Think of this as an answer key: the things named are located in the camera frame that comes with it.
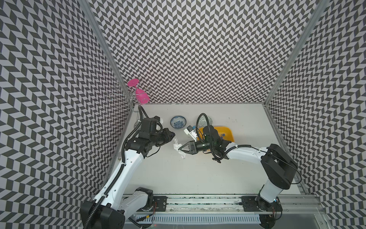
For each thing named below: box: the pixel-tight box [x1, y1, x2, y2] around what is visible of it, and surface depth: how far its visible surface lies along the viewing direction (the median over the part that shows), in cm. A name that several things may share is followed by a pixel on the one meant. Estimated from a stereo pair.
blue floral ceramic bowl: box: [170, 115, 187, 130], surface depth 107 cm
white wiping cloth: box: [172, 143, 187, 157], surface depth 75 cm
